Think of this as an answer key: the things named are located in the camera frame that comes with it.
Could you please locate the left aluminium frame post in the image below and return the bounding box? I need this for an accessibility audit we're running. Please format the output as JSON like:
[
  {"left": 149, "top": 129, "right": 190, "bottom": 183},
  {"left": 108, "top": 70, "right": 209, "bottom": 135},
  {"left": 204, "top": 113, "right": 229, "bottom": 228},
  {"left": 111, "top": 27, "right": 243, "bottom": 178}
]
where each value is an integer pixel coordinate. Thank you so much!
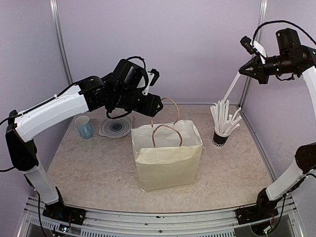
[{"left": 49, "top": 0, "right": 73, "bottom": 84}]

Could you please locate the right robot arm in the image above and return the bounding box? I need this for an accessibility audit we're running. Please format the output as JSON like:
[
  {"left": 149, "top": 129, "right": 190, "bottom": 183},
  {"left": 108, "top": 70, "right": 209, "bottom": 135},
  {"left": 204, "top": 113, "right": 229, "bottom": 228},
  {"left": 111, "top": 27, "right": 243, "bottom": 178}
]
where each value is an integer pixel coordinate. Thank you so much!
[{"left": 238, "top": 20, "right": 316, "bottom": 219}]

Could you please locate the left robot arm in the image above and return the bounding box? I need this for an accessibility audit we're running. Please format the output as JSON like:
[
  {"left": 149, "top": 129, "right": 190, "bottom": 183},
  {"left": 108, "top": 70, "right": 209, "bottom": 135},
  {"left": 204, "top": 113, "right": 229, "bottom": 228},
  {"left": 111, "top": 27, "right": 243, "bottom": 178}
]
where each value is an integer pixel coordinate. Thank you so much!
[{"left": 5, "top": 57, "right": 163, "bottom": 220}]

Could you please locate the white wrapped straws bundle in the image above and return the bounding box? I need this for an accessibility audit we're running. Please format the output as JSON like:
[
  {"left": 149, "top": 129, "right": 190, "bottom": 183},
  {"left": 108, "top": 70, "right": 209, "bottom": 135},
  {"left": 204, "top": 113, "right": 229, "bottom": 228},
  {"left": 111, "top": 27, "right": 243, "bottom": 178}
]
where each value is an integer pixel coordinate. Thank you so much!
[{"left": 210, "top": 100, "right": 242, "bottom": 137}]

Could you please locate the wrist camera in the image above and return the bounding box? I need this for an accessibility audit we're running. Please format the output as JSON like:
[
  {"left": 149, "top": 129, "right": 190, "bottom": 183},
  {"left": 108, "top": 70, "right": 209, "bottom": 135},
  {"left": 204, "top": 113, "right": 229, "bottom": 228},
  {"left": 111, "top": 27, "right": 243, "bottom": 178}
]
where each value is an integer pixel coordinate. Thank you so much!
[
  {"left": 240, "top": 36, "right": 267, "bottom": 58},
  {"left": 137, "top": 69, "right": 160, "bottom": 95}
]

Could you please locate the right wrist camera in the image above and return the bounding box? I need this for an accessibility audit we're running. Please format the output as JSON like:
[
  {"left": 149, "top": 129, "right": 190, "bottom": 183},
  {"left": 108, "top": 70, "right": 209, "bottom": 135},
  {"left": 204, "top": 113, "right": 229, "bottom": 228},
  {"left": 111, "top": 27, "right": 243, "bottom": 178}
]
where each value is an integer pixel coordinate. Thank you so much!
[{"left": 240, "top": 36, "right": 267, "bottom": 58}]

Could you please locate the blue translucent cup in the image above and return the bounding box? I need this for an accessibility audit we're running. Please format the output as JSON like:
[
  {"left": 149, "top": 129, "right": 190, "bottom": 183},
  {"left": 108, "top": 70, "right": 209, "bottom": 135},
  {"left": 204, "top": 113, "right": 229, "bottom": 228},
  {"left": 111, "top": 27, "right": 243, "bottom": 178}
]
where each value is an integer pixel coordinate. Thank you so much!
[{"left": 75, "top": 116, "right": 93, "bottom": 139}]

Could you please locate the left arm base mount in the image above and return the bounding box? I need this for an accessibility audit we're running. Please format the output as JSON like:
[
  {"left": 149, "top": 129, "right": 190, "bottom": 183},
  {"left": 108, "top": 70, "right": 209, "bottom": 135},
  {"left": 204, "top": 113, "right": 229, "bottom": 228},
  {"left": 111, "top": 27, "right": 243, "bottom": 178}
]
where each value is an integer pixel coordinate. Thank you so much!
[{"left": 43, "top": 204, "right": 86, "bottom": 225}]

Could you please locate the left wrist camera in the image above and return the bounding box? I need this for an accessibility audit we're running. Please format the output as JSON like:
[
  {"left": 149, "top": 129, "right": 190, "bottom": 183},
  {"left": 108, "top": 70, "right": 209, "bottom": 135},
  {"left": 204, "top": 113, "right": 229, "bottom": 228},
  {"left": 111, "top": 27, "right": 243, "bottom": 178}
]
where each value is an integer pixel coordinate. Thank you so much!
[{"left": 137, "top": 69, "right": 160, "bottom": 95}]

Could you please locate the aluminium frame post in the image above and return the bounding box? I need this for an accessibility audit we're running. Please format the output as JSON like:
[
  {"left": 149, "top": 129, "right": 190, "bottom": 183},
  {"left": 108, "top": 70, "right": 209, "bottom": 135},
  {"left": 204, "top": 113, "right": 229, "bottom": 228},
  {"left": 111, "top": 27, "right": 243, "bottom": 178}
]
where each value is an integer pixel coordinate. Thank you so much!
[
  {"left": 49, "top": 0, "right": 73, "bottom": 84},
  {"left": 238, "top": 0, "right": 269, "bottom": 109}
]

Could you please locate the aluminium front frame rail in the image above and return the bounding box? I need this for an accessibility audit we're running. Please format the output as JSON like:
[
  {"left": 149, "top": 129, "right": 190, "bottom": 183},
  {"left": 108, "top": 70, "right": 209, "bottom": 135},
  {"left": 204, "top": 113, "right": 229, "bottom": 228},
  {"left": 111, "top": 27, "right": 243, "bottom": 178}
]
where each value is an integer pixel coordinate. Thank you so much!
[{"left": 14, "top": 196, "right": 314, "bottom": 237}]

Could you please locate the white straw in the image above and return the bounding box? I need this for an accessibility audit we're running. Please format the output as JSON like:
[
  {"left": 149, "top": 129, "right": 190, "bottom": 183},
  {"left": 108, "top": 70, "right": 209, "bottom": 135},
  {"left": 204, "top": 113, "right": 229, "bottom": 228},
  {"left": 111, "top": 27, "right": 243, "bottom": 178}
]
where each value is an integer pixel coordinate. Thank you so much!
[{"left": 222, "top": 72, "right": 241, "bottom": 102}]

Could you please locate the right aluminium frame post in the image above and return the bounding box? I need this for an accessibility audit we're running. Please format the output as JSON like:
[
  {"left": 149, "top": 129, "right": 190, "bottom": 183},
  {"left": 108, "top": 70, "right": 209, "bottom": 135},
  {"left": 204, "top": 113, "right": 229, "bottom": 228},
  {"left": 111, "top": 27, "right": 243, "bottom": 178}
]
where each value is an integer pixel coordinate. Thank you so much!
[{"left": 238, "top": 0, "right": 269, "bottom": 109}]

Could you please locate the cream paper takeout bag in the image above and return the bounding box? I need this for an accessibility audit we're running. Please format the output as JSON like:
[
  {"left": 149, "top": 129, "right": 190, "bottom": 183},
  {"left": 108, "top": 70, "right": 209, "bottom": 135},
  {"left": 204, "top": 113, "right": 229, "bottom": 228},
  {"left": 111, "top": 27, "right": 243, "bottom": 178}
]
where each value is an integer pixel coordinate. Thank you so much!
[{"left": 131, "top": 118, "right": 203, "bottom": 193}]

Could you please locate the black cup holding straws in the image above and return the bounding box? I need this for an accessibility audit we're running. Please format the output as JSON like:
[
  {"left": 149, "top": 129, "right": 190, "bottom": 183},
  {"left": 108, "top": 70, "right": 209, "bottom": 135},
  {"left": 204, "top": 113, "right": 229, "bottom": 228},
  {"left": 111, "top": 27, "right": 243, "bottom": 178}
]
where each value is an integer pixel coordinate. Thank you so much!
[{"left": 213, "top": 130, "right": 229, "bottom": 147}]

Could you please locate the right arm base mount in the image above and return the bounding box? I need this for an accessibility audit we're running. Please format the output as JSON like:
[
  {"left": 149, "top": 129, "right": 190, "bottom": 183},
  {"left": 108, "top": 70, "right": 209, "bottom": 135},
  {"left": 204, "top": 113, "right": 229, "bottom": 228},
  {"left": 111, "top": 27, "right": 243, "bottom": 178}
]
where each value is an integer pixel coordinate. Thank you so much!
[{"left": 236, "top": 205, "right": 278, "bottom": 225}]

